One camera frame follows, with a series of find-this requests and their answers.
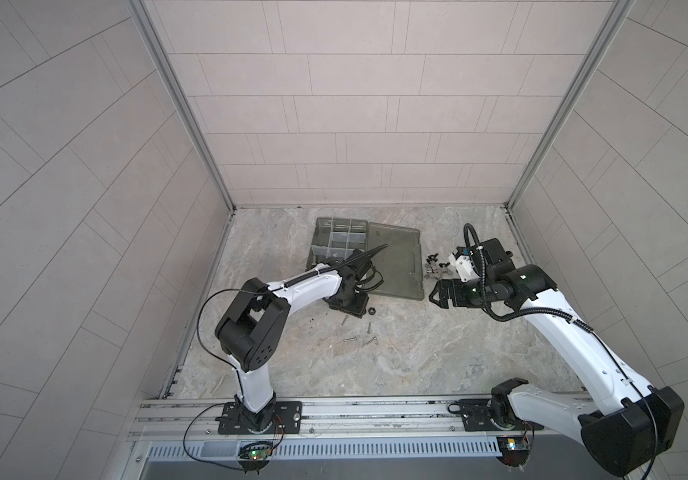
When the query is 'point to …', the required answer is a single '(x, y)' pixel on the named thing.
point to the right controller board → (513, 450)
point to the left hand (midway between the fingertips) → (363, 307)
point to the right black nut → (371, 310)
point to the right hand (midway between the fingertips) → (442, 297)
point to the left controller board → (256, 451)
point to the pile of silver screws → (355, 338)
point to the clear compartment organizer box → (337, 238)
